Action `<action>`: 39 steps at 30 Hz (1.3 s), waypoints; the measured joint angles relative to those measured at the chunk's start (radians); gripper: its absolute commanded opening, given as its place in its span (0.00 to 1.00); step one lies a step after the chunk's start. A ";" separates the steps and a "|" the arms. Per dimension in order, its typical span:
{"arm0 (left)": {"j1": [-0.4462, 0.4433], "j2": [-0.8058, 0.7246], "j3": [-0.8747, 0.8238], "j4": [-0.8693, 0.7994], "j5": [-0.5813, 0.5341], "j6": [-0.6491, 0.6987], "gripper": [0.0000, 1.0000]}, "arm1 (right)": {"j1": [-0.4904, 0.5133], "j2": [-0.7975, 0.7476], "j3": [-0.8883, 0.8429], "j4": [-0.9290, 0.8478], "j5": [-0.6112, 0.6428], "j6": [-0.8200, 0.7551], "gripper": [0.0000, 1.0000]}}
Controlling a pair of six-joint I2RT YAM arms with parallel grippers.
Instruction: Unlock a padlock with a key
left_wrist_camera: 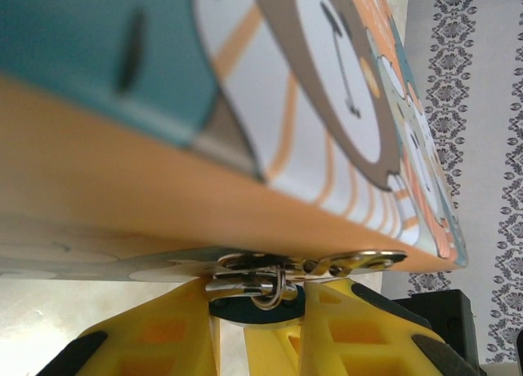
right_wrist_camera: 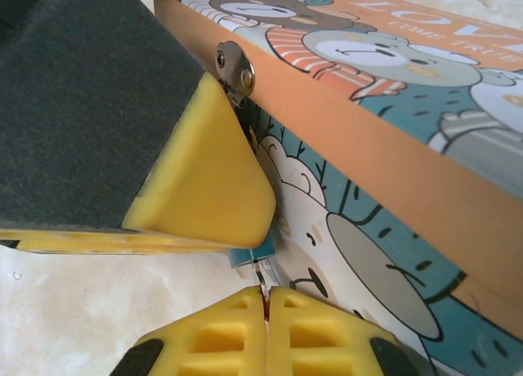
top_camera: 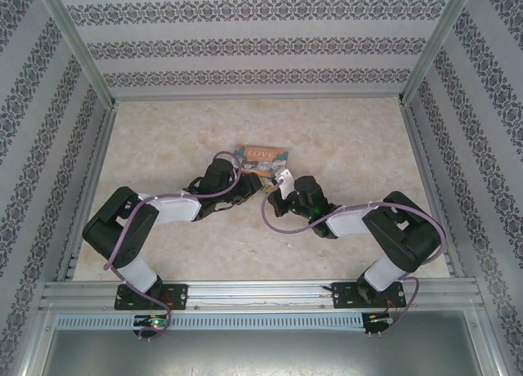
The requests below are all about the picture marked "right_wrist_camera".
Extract silver metal box hasp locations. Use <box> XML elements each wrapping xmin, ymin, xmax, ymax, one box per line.
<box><xmin>215</xmin><ymin>40</ymin><xmax>257</xmax><ymax>110</ymax></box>

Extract orange cartoon bear tin box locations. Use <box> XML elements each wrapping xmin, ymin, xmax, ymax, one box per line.
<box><xmin>153</xmin><ymin>0</ymin><xmax>523</xmax><ymax>376</ymax></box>

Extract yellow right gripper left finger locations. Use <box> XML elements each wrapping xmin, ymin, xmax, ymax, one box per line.
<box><xmin>118</xmin><ymin>285</ymin><xmax>269</xmax><ymax>376</ymax></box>

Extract small blue padlock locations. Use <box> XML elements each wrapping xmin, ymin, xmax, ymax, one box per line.
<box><xmin>226</xmin><ymin>236</ymin><xmax>275</xmax><ymax>271</ymax></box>

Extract small silver key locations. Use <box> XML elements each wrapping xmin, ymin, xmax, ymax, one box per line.
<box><xmin>253</xmin><ymin>259</ymin><xmax>273</xmax><ymax>324</ymax></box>

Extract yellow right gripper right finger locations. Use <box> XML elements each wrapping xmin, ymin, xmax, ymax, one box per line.
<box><xmin>265</xmin><ymin>285</ymin><xmax>418</xmax><ymax>376</ymax></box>

